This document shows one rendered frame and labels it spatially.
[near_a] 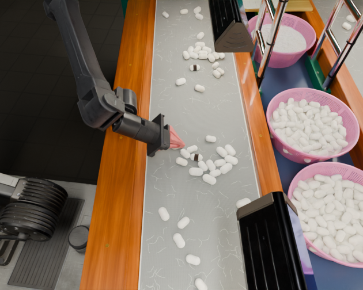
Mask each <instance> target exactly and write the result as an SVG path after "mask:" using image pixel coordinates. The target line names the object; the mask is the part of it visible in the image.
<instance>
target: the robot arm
mask: <svg viewBox="0 0 363 290"><path fill-rule="evenodd" d="M43 6H44V10H45V12H46V16H47V17H48V18H50V19H52V20H54V21H56V22H57V24H58V27H59V30H60V33H61V36H62V40H63V43H64V45H65V49H66V52H67V55H68V57H69V61H70V64H71V67H72V70H73V73H74V76H75V81H76V85H77V94H78V98H79V101H78V102H77V104H78V107H79V110H80V114H81V117H82V119H83V122H84V123H85V124H86V125H88V126H90V127H92V128H94V129H99V130H101V131H103V132H104V131H105V130H106V129H107V128H108V127H109V126H110V125H112V131H113V132H116V133H119V134H121V135H124V136H127V137H130V138H132V139H135V140H139V141H140V142H144V143H147V156H149V157H153V156H155V152H156V151H160V150H167V149H169V148H183V147H184V146H185V143H184V142H183V141H182V140H181V138H180V137H179V136H178V134H177V133H176V131H175V130H174V129H173V127H172V126H171V125H169V124H167V125H165V126H164V116H165V115H163V114H161V113H160V114H159V115H158V116H157V117H155V118H154V119H153V120H152V121H149V120H147V119H144V118H142V117H139V116H137V96H136V94H135V92H134V91H132V90H130V89H122V88H121V87H119V86H118V87H117V88H116V89H115V90H114V91H112V90H111V87H110V85H109V82H107V80H106V79H105V77H104V75H103V73H102V71H101V69H100V66H99V63H98V61H97V58H96V55H95V53H94V50H93V47H92V44H91V42H90V39H89V36H88V33H87V31H86V28H85V25H84V23H83V20H82V17H81V14H80V9H79V7H80V6H79V2H78V0H44V2H43Z"/></svg>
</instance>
